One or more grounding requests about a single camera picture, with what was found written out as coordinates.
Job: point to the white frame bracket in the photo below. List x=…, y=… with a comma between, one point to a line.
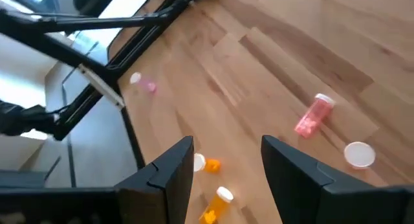
x=102, y=86

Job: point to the black aluminium table frame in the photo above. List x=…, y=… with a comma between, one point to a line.
x=74, y=54

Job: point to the orange medicine bottle white cap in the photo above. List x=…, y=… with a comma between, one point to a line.
x=211, y=165
x=216, y=206

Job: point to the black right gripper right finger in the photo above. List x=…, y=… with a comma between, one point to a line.
x=304, y=198

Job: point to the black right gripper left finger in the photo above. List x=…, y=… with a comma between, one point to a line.
x=161, y=191

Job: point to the pink medicine bottle white cap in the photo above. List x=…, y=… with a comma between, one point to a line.
x=312, y=118
x=359, y=154
x=147, y=85

